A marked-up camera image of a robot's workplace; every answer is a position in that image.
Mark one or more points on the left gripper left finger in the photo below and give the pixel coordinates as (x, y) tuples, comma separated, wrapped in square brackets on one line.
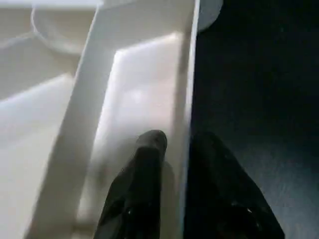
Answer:
[(137, 194)]

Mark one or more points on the black work mat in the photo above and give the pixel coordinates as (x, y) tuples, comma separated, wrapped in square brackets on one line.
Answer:
[(259, 99)]

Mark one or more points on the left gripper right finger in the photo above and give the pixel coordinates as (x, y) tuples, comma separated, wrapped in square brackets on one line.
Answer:
[(224, 199)]

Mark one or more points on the white plastic table top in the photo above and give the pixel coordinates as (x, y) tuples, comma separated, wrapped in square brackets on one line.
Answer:
[(99, 99)]

